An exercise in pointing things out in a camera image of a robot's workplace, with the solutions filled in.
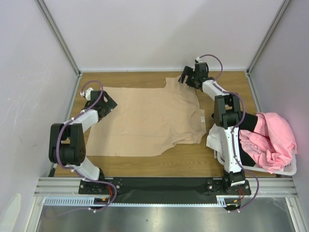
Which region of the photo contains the beige t shirt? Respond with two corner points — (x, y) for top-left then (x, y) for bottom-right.
(86, 77), (207, 157)

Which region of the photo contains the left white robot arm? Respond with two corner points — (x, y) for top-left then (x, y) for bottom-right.
(48, 88), (117, 193)

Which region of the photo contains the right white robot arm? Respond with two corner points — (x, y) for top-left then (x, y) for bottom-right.
(179, 62), (245, 194)

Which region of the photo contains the white t shirt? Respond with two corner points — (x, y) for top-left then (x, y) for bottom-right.
(206, 124), (227, 161)

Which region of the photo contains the black t shirt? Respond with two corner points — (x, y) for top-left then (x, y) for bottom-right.
(211, 113), (260, 167)

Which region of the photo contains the pink t shirt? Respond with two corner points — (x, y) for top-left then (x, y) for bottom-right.
(239, 113), (297, 169)

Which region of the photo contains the white laundry basket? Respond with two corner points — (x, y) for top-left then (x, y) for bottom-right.
(214, 149), (297, 176)

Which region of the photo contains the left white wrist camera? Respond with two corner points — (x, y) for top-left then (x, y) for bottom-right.
(80, 87), (93, 101)

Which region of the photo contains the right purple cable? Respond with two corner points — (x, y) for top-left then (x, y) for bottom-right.
(197, 54), (260, 213)

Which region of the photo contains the purple cable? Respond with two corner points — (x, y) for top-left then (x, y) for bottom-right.
(44, 80), (118, 215)
(197, 54), (260, 213)

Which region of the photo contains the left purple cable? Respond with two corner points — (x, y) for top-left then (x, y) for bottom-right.
(44, 80), (118, 215)

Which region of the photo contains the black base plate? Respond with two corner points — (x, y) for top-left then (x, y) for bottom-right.
(78, 176), (254, 205)

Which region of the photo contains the right aluminium frame post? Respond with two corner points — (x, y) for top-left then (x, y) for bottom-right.
(246, 0), (292, 75)

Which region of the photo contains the aluminium frame post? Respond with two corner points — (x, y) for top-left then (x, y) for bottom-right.
(246, 0), (292, 75)
(35, 0), (81, 76)

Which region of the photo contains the left aluminium frame post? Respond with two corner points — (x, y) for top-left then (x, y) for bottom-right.
(35, 0), (81, 76)

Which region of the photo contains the slotted cable duct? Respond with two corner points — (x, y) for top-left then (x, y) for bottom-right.
(44, 195), (239, 207)

